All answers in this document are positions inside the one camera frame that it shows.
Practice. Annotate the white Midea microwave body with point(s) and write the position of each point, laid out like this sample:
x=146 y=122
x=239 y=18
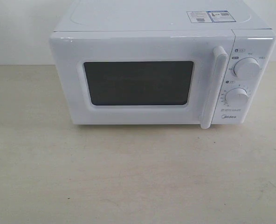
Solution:
x=253 y=37

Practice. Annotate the lower white timer knob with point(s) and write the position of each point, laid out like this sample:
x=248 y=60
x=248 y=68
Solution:
x=236 y=97

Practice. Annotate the upper white control knob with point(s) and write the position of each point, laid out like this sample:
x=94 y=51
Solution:
x=247 y=68

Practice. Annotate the warning label sticker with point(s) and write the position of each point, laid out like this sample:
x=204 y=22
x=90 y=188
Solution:
x=210 y=16

